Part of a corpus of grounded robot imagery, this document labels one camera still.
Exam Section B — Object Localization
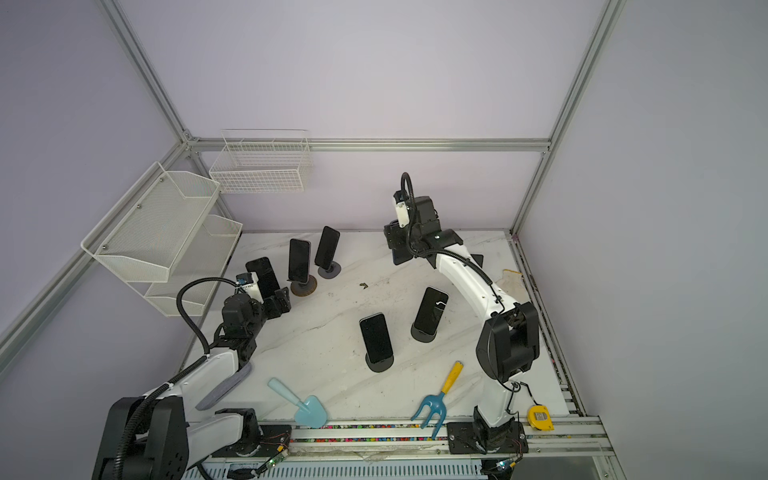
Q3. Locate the grey round phone stand back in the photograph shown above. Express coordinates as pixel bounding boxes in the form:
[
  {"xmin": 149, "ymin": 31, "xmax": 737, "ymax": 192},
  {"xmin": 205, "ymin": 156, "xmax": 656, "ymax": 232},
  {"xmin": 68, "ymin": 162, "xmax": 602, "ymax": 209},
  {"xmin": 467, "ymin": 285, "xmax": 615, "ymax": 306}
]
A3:
[{"xmin": 318, "ymin": 261, "xmax": 342, "ymax": 280}]

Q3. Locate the blue yellow garden fork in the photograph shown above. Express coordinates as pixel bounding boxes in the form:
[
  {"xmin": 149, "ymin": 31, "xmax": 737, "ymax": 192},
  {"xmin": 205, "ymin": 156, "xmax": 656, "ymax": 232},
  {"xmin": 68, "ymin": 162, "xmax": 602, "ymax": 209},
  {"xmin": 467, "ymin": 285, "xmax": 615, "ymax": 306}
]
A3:
[{"xmin": 411, "ymin": 361, "xmax": 464, "ymax": 440}]

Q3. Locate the phone on grey round stand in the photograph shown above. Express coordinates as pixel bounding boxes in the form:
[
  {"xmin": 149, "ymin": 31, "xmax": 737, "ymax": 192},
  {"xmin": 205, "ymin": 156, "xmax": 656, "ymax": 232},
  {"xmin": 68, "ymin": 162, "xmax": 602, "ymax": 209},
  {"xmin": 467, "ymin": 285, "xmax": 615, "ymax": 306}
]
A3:
[{"xmin": 314, "ymin": 226, "xmax": 341, "ymax": 270}]

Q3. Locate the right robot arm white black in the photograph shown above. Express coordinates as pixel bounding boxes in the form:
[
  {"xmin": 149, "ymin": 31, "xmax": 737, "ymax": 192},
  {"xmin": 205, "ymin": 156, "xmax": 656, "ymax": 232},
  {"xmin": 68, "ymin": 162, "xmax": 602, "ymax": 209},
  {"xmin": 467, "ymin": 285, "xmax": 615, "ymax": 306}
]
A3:
[{"xmin": 384, "ymin": 189, "xmax": 541, "ymax": 428}]

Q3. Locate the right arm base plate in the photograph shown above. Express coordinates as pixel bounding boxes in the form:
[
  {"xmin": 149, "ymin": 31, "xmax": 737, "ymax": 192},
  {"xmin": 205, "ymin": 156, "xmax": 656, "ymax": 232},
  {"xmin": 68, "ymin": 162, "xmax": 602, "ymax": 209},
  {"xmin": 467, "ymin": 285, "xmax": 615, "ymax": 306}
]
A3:
[{"xmin": 447, "ymin": 420, "xmax": 529, "ymax": 456}]

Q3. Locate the white work glove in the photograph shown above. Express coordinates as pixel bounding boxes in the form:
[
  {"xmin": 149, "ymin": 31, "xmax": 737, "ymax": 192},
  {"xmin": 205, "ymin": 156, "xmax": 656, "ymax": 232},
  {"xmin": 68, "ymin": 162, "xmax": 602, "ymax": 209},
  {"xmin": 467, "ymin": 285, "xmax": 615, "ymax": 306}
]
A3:
[{"xmin": 499, "ymin": 269, "xmax": 525, "ymax": 292}]

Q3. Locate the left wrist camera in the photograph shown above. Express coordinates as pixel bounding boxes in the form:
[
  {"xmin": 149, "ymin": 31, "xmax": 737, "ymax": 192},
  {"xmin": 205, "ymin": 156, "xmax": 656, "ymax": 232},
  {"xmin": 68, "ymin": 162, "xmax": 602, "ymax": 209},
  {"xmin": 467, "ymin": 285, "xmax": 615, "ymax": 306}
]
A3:
[{"xmin": 236, "ymin": 272, "xmax": 255, "ymax": 289}]

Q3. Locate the phone on wooden-base stand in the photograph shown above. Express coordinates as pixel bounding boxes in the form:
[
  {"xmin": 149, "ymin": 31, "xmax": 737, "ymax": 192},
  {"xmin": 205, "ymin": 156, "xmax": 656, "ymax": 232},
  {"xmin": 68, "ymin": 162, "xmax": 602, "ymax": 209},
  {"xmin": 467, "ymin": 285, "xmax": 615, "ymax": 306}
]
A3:
[{"xmin": 288, "ymin": 238, "xmax": 311, "ymax": 283}]

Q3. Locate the yellow tape measure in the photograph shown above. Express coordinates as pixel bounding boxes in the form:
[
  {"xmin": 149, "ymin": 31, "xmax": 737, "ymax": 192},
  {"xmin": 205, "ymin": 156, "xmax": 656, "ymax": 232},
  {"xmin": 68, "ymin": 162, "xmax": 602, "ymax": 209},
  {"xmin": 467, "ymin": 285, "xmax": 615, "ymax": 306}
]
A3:
[{"xmin": 527, "ymin": 404, "xmax": 554, "ymax": 431}]

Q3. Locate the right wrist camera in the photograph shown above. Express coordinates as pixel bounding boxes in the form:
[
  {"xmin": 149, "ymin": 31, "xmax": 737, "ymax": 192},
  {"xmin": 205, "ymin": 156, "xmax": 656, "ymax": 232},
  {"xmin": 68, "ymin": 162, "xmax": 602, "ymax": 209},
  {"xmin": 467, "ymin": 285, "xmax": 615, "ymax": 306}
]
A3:
[{"xmin": 393, "ymin": 190, "xmax": 410, "ymax": 228}]

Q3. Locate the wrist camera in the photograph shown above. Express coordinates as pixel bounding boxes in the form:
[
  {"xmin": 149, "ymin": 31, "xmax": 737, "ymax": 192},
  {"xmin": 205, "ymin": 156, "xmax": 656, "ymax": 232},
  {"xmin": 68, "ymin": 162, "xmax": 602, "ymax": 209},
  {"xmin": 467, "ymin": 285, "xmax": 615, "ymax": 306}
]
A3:
[
  {"xmin": 393, "ymin": 190, "xmax": 410, "ymax": 228},
  {"xmin": 236, "ymin": 272, "xmax": 255, "ymax": 289}
]

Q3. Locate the grey felt pad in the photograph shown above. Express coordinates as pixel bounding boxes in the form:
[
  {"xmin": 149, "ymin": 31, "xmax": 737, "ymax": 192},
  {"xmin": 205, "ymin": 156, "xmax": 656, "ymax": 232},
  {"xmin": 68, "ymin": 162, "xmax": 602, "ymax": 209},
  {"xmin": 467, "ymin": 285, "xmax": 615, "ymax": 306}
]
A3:
[{"xmin": 195, "ymin": 363, "xmax": 253, "ymax": 411}]

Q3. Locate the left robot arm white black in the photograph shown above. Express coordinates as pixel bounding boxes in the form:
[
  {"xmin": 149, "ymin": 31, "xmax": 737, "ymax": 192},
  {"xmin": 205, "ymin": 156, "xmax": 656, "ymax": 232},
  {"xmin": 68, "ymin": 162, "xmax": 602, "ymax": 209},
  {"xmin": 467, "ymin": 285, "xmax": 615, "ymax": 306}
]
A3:
[{"xmin": 92, "ymin": 288, "xmax": 291, "ymax": 479}]

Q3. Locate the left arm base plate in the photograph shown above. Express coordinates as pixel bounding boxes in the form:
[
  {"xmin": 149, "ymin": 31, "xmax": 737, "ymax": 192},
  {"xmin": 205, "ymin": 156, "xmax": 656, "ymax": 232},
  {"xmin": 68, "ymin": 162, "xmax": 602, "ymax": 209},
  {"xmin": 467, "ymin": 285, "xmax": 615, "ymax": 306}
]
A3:
[{"xmin": 212, "ymin": 408, "xmax": 293, "ymax": 458}]

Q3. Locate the teal garden trowel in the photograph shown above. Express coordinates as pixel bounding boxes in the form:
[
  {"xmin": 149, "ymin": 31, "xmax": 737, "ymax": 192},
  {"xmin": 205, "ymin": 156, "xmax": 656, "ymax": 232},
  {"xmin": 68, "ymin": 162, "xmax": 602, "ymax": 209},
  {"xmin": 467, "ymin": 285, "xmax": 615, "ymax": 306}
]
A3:
[{"xmin": 267, "ymin": 378, "xmax": 328, "ymax": 429}]

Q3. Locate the aluminium front rail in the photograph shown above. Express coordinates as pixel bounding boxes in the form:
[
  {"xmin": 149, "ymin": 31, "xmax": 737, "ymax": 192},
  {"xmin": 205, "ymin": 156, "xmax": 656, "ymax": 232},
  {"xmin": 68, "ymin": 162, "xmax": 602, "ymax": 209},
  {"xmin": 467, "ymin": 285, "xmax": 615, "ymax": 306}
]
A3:
[{"xmin": 190, "ymin": 417, "xmax": 615, "ymax": 461}]

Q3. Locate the white mesh two-tier shelf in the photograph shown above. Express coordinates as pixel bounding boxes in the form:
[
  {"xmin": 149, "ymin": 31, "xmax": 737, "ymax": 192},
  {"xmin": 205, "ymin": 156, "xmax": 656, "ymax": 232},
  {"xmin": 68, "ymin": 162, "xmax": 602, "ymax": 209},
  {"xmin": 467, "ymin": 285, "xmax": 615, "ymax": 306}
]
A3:
[{"xmin": 81, "ymin": 163, "xmax": 242, "ymax": 317}]

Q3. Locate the phone from stand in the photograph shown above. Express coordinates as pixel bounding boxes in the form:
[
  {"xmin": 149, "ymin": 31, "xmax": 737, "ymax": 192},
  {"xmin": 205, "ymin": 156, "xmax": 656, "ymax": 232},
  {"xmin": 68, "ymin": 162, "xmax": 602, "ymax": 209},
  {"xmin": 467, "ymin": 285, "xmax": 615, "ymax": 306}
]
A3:
[
  {"xmin": 413, "ymin": 287, "xmax": 449, "ymax": 329},
  {"xmin": 359, "ymin": 313, "xmax": 394, "ymax": 363}
]

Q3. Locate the white wire basket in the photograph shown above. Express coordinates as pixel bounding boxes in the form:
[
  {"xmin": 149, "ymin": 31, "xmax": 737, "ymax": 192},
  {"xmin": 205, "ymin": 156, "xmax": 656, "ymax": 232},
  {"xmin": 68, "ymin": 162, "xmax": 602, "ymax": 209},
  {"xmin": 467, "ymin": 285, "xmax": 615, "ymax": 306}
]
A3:
[{"xmin": 209, "ymin": 129, "xmax": 313, "ymax": 194}]

